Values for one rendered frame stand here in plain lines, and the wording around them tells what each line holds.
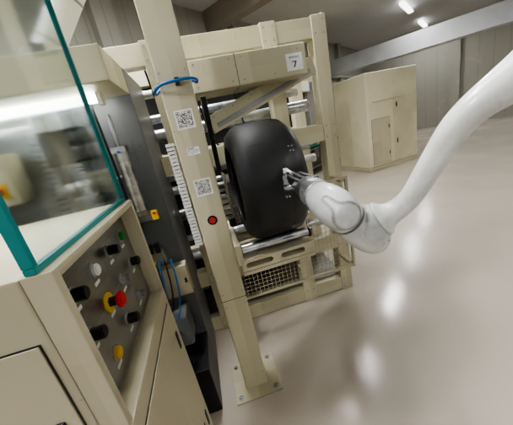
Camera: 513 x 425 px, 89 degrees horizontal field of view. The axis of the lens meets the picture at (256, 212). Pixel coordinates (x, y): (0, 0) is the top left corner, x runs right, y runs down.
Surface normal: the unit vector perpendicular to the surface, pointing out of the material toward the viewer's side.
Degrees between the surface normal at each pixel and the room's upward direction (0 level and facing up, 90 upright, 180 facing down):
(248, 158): 59
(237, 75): 90
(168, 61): 90
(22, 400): 90
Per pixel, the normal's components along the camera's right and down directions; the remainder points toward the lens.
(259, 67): 0.22, 0.26
